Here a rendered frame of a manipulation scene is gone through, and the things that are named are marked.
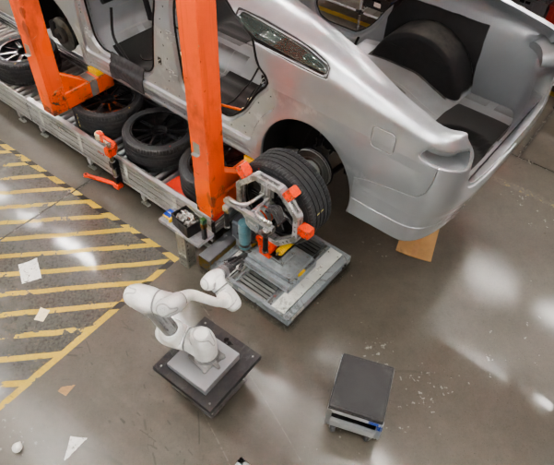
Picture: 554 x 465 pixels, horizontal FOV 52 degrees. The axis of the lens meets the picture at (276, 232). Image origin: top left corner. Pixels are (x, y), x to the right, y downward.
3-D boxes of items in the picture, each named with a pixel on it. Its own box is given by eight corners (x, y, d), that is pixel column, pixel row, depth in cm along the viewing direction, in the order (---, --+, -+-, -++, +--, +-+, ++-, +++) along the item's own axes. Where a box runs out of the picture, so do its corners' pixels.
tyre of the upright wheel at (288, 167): (316, 242, 424) (345, 189, 370) (297, 260, 411) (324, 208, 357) (251, 186, 438) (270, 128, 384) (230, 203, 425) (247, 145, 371)
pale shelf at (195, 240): (214, 235, 428) (214, 232, 426) (198, 248, 419) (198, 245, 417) (174, 209, 446) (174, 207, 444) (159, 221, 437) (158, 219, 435)
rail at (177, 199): (219, 232, 465) (218, 213, 449) (211, 238, 460) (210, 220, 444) (38, 113, 568) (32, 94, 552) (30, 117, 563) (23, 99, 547)
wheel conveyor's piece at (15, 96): (103, 95, 622) (96, 63, 593) (35, 131, 575) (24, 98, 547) (48, 63, 663) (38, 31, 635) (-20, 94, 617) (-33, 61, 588)
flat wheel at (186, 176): (269, 170, 504) (270, 149, 486) (238, 219, 462) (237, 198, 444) (203, 150, 520) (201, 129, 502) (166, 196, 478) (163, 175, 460)
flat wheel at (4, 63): (68, 53, 627) (63, 33, 610) (53, 87, 582) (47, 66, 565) (7, 52, 625) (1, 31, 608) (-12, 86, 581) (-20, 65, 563)
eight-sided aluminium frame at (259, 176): (300, 252, 399) (305, 196, 359) (294, 257, 395) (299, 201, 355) (242, 216, 421) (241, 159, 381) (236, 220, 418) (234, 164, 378)
